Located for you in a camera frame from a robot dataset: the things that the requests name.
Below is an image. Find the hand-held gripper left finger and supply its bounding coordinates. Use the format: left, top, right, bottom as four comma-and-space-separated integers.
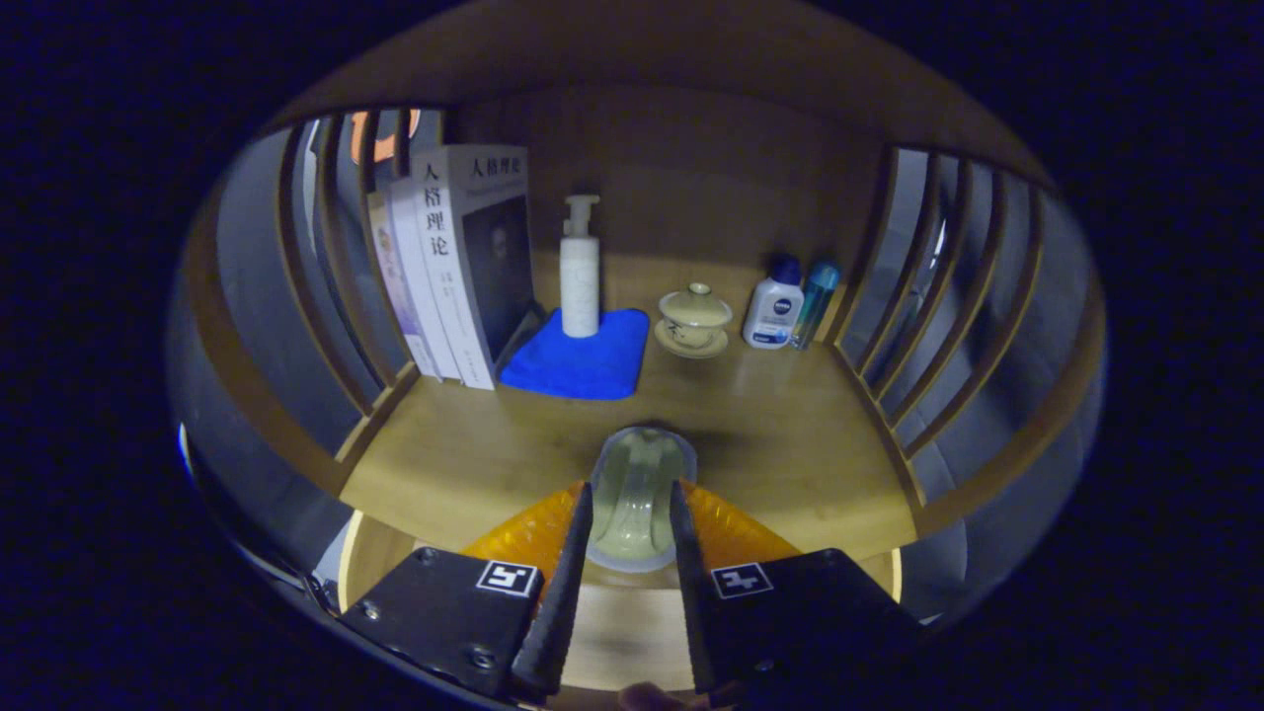
341, 481, 596, 697

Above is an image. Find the beige lidded teacup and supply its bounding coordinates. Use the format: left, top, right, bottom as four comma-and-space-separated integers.
654, 283, 734, 359

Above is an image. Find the pale green sponge brush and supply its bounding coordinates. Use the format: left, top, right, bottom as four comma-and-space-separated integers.
585, 427, 698, 574

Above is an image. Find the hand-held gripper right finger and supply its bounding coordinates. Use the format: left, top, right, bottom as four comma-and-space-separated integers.
670, 479, 924, 692

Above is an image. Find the white book with dark cover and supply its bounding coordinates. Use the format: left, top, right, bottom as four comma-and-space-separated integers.
410, 145, 539, 391

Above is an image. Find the wooden countertop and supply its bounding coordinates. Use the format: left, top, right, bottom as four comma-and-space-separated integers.
339, 252, 919, 564

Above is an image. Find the teal bottle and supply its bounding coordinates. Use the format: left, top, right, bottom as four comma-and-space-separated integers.
788, 261, 841, 352

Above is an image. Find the white lotion bottle blue cap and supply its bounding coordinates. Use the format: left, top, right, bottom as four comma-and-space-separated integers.
743, 255, 805, 350

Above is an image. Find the white pump bottle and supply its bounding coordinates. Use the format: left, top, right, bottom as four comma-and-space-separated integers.
560, 195, 601, 339

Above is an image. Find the wooden cabinet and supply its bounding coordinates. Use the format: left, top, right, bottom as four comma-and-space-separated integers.
183, 0, 1107, 633

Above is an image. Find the blue cloth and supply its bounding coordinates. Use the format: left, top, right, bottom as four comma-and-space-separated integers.
500, 308, 651, 401

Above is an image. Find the pale purple book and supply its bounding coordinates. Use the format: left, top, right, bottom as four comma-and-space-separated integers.
367, 191, 440, 378

